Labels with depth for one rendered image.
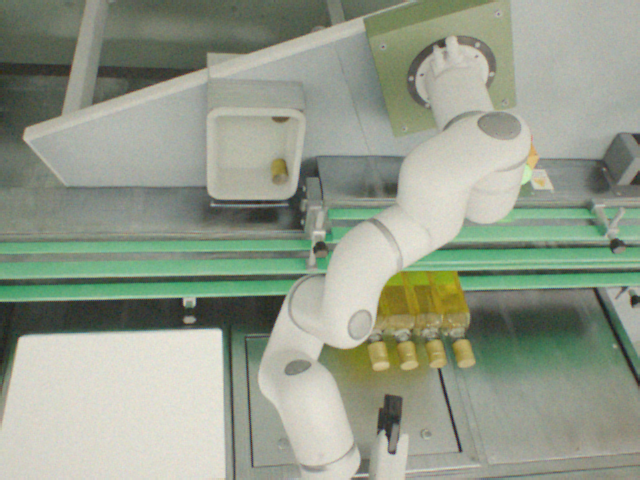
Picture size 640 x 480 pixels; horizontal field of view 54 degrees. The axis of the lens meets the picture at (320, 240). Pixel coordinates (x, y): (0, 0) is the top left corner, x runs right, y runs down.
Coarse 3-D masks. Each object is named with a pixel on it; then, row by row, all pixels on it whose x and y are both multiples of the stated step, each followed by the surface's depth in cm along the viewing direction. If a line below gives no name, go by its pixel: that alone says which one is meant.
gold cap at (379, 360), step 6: (378, 342) 119; (372, 348) 119; (378, 348) 118; (384, 348) 119; (372, 354) 118; (378, 354) 117; (384, 354) 118; (372, 360) 118; (378, 360) 117; (384, 360) 117; (372, 366) 117; (378, 366) 118; (384, 366) 118
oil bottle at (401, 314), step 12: (396, 276) 129; (384, 288) 126; (396, 288) 127; (408, 288) 127; (384, 300) 125; (396, 300) 125; (408, 300) 125; (396, 312) 123; (408, 312) 123; (396, 324) 122; (408, 324) 122
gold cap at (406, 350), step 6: (402, 342) 120; (408, 342) 120; (396, 348) 121; (402, 348) 120; (408, 348) 119; (414, 348) 120; (402, 354) 119; (408, 354) 119; (414, 354) 119; (402, 360) 118; (408, 360) 118; (414, 360) 118; (402, 366) 119; (408, 366) 119; (414, 366) 119
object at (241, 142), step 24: (216, 120) 118; (240, 120) 119; (264, 120) 119; (288, 120) 120; (216, 144) 122; (240, 144) 123; (264, 144) 124; (288, 144) 123; (216, 168) 126; (240, 168) 128; (264, 168) 129; (288, 168) 125; (216, 192) 123; (240, 192) 125; (264, 192) 125; (288, 192) 125
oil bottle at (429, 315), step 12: (408, 276) 129; (420, 276) 129; (420, 288) 127; (432, 288) 128; (420, 300) 125; (432, 300) 126; (420, 312) 124; (432, 312) 124; (420, 324) 123; (432, 324) 123
